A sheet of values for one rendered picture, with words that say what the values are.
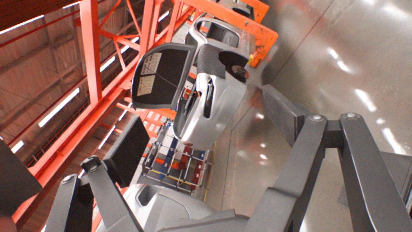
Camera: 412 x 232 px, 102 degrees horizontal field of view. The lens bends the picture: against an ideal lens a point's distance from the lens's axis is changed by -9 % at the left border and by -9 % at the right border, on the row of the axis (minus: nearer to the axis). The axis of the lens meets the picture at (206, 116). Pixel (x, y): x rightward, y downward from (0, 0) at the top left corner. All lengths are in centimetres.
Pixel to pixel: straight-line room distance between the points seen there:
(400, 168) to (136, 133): 130
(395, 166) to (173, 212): 132
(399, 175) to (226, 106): 192
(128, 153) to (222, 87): 245
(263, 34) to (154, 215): 294
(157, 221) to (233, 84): 197
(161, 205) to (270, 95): 127
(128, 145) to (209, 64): 257
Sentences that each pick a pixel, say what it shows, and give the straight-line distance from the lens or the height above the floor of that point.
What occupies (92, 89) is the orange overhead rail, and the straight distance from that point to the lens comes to 424.
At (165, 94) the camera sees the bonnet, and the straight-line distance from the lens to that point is 388.
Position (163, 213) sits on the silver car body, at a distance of 137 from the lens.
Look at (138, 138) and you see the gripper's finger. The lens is 19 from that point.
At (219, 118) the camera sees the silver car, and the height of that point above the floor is 95.
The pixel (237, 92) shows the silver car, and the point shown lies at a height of 87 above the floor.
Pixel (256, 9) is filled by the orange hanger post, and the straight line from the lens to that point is 523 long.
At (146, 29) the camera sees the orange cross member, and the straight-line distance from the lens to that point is 375.
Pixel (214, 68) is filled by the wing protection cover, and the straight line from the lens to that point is 269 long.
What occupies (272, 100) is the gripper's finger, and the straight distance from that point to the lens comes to 16.
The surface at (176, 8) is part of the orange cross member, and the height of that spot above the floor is 266.
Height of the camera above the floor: 148
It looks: 7 degrees down
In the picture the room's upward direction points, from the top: 68 degrees counter-clockwise
